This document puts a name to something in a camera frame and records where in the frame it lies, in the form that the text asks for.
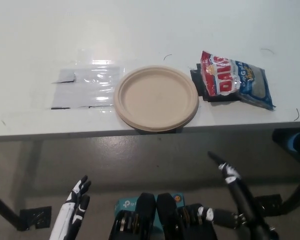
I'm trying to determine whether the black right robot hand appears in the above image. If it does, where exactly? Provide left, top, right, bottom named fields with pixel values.
left=197, top=151, right=269, bottom=231

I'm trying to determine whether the black left robot body block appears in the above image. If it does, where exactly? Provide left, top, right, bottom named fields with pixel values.
left=108, top=191, right=158, bottom=240

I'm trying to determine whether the black and blue object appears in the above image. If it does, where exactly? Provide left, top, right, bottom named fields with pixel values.
left=271, top=127, right=300, bottom=156

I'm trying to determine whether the red blue sunflower seed bag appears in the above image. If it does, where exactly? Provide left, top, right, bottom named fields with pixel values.
left=199, top=50, right=277, bottom=111

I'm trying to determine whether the black floor tape patch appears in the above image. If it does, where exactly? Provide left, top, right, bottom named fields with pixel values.
left=253, top=193, right=284, bottom=214
left=19, top=205, right=53, bottom=230

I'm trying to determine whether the black robot body block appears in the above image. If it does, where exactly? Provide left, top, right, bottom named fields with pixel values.
left=108, top=191, right=158, bottom=240
left=156, top=191, right=218, bottom=240

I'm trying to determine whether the teal cardboard router box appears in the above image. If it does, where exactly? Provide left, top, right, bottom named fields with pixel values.
left=114, top=192, right=185, bottom=240

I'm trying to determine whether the black right robot body block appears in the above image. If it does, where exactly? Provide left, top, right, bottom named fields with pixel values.
left=156, top=191, right=218, bottom=240

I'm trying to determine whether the black metal table leg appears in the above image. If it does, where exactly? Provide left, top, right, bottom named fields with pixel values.
left=0, top=188, right=25, bottom=230
left=284, top=173, right=300, bottom=216

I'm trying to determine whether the clear plastic sheet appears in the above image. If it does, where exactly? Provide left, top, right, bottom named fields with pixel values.
left=50, top=64, right=126, bottom=110

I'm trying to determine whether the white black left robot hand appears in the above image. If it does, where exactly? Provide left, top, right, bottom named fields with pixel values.
left=49, top=174, right=92, bottom=240

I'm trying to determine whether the beige paper plate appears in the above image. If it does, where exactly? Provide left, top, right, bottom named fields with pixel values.
left=118, top=109, right=199, bottom=132
left=113, top=64, right=200, bottom=129

